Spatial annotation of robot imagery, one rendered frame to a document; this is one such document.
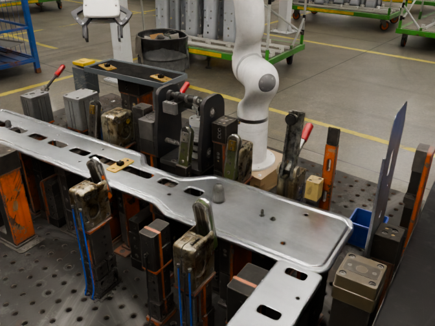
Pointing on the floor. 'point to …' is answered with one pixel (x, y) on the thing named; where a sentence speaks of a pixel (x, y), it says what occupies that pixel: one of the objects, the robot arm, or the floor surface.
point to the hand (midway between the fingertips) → (103, 37)
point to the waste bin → (163, 50)
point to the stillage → (8, 61)
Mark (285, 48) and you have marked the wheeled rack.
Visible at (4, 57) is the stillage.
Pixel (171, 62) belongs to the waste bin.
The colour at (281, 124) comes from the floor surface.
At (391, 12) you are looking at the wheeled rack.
